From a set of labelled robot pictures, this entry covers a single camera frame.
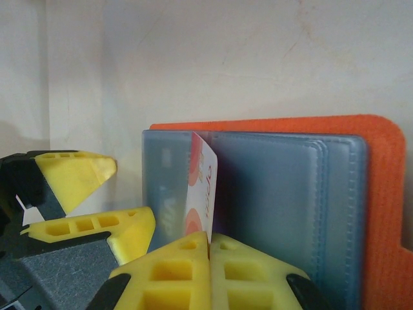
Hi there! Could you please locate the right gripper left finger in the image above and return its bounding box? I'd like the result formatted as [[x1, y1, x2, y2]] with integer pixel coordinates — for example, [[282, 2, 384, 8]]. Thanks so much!
[[85, 231, 211, 310]]

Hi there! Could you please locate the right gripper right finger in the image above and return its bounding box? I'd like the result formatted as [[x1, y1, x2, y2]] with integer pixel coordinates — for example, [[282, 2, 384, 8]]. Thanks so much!
[[210, 232, 333, 310]]

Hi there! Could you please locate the white card with red circles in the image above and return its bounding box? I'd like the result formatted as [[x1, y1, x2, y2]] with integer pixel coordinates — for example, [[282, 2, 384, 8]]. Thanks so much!
[[183, 130, 220, 243]]

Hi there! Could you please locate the orange card holder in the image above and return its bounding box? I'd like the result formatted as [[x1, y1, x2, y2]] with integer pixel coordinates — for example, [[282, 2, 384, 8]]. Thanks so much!
[[141, 113, 407, 310]]

